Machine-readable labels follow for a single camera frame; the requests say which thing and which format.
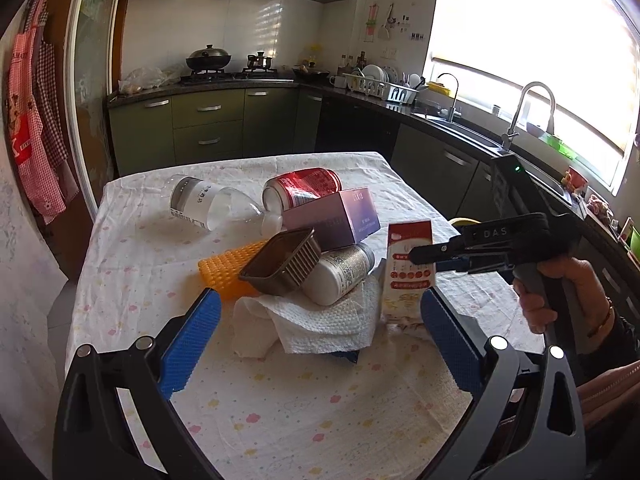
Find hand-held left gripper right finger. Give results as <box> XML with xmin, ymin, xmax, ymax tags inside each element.
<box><xmin>420</xmin><ymin>285</ymin><xmax>587</xmax><ymax>480</ymax></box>

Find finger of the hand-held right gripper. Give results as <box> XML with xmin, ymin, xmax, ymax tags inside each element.
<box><xmin>410</xmin><ymin>240</ymin><xmax>468</xmax><ymax>264</ymax></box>
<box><xmin>436</xmin><ymin>255</ymin><xmax>503</xmax><ymax>275</ymax></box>

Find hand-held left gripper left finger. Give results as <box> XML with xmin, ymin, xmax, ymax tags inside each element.
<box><xmin>52</xmin><ymin>287</ymin><xmax>223</xmax><ymax>480</ymax></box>

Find red and white carton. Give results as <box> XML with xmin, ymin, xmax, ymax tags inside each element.
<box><xmin>381</xmin><ymin>220</ymin><xmax>438</xmax><ymax>326</ymax></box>

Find purple cardboard box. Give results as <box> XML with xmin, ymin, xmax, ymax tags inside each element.
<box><xmin>281</xmin><ymin>187</ymin><xmax>382</xmax><ymax>251</ymax></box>

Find white supplement bottle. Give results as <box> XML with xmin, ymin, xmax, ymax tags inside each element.
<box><xmin>300</xmin><ymin>242</ymin><xmax>377</xmax><ymax>307</ymax></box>

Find white paper towel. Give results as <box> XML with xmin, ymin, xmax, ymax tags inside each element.
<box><xmin>232</xmin><ymin>272</ymin><xmax>383</xmax><ymax>358</ymax></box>

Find brown square tin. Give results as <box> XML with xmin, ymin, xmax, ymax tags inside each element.
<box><xmin>238</xmin><ymin>227</ymin><xmax>322</xmax><ymax>297</ymax></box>

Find red drink can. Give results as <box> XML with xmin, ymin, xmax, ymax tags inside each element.
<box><xmin>262</xmin><ymin>167</ymin><xmax>343</xmax><ymax>211</ymax></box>

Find person's right forearm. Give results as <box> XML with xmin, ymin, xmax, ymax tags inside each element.
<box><xmin>582</xmin><ymin>305</ymin><xmax>640</xmax><ymax>391</ymax></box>

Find person's right hand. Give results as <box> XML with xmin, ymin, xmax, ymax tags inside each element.
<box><xmin>513</xmin><ymin>256</ymin><xmax>613</xmax><ymax>336</ymax></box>

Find orange spiky mat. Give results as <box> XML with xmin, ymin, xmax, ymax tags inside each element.
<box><xmin>197</xmin><ymin>239</ymin><xmax>271</xmax><ymax>301</ymax></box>

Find red cup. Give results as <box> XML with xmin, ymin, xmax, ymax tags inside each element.
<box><xmin>567</xmin><ymin>167</ymin><xmax>591</xmax><ymax>194</ymax></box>

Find pink cloth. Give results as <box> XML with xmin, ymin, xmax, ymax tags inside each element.
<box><xmin>587</xmin><ymin>194</ymin><xmax>614</xmax><ymax>217</ymax></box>

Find green tray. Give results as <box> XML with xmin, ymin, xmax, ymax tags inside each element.
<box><xmin>544</xmin><ymin>132</ymin><xmax>581</xmax><ymax>161</ymax></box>

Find tall steel faucet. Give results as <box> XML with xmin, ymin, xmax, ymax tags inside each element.
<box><xmin>501</xmin><ymin>81</ymin><xmax>557</xmax><ymax>153</ymax></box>

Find steel kitchen sink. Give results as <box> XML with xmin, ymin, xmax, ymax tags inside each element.
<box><xmin>425</xmin><ymin>110</ymin><xmax>501</xmax><ymax>147</ymax></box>

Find clear plastic bottle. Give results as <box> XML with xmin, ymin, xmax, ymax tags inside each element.
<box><xmin>169</xmin><ymin>174</ymin><xmax>286</xmax><ymax>235</ymax></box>

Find small steel faucet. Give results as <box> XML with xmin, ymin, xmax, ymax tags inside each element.
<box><xmin>435</xmin><ymin>72</ymin><xmax>462</xmax><ymax>123</ymax></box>

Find pink zip jacket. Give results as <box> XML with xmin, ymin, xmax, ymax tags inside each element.
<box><xmin>575</xmin><ymin>360</ymin><xmax>640</xmax><ymax>431</ymax></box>

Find white dish rack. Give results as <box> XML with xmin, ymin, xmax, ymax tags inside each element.
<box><xmin>342</xmin><ymin>71</ymin><xmax>418</xmax><ymax>106</ymax></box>

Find kitchen window with blinds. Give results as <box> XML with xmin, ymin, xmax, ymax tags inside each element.
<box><xmin>422</xmin><ymin>0</ymin><xmax>640</xmax><ymax>193</ymax></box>

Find row of condiment bottles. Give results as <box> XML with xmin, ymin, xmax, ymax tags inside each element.
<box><xmin>337</xmin><ymin>51</ymin><xmax>368</xmax><ymax>75</ymax></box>

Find green base cabinets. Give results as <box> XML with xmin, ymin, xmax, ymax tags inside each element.
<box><xmin>107</xmin><ymin>82</ymin><xmax>640</xmax><ymax>321</ymax></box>

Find black frying pan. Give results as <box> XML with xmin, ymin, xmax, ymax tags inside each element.
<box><xmin>292</xmin><ymin>62</ymin><xmax>331</xmax><ymax>83</ymax></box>

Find clear plastic bag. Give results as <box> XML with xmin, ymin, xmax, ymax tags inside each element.
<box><xmin>119</xmin><ymin>66</ymin><xmax>181</xmax><ymax>95</ymax></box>

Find black gas stove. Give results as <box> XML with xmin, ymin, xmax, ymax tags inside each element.
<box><xmin>180</xmin><ymin>67</ymin><xmax>281</xmax><ymax>86</ymax></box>

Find red checked apron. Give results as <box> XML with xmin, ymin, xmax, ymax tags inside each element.
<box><xmin>6</xmin><ymin>30</ymin><xmax>67</xmax><ymax>226</ymax></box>
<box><xmin>27</xmin><ymin>0</ymin><xmax>81</xmax><ymax>202</ymax></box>

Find glass sliding door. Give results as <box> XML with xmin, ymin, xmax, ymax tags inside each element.
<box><xmin>65</xmin><ymin>0</ymin><xmax>127</xmax><ymax>221</ymax></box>

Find black wok with lid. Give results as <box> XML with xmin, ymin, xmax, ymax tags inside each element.
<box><xmin>185</xmin><ymin>44</ymin><xmax>233</xmax><ymax>73</ymax></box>

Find pink wall hanging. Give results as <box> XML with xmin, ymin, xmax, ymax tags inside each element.
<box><xmin>365</xmin><ymin>2</ymin><xmax>381</xmax><ymax>44</ymax></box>

